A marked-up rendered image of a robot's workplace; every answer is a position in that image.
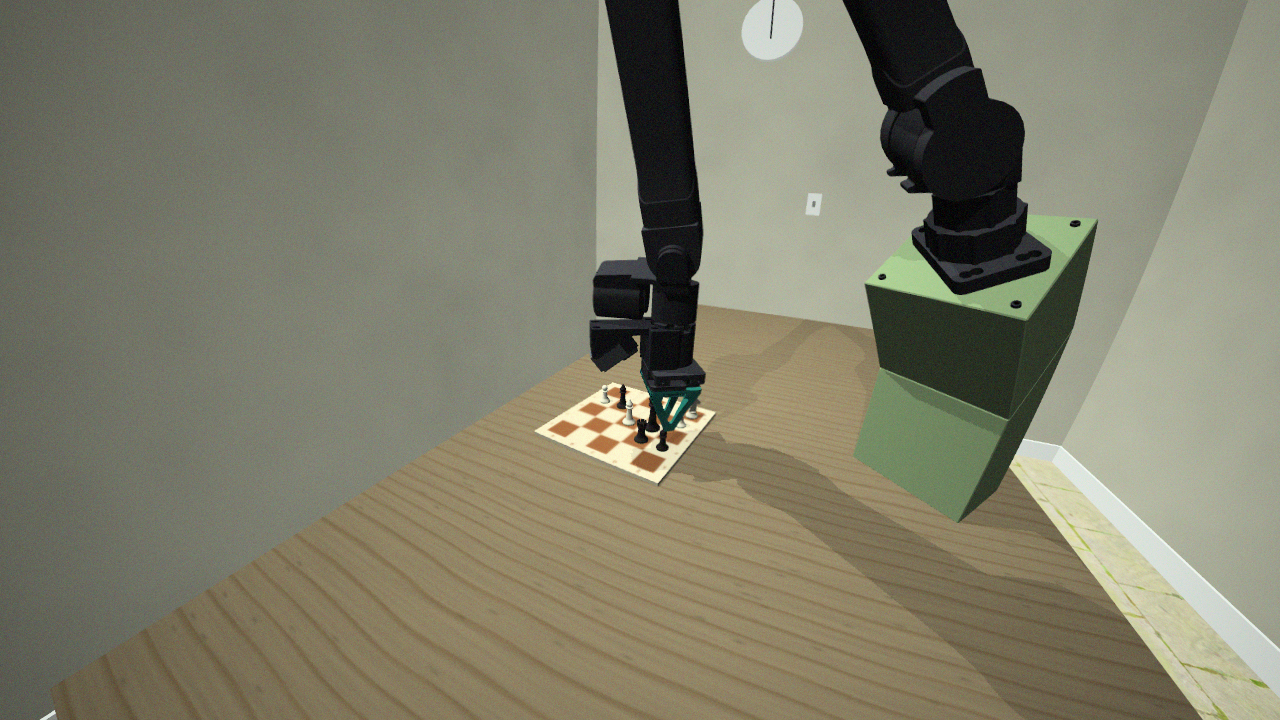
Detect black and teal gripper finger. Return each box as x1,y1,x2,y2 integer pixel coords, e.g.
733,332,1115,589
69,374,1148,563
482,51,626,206
640,369,678,419
646,386,701,432

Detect brown and cream chessboard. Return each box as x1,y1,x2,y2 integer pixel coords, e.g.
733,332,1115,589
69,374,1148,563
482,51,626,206
534,383,716,487

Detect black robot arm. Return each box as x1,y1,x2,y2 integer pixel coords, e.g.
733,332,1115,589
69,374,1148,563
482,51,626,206
589,0,1052,372

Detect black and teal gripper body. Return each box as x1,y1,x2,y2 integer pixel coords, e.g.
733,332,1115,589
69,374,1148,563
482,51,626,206
640,322,707,392

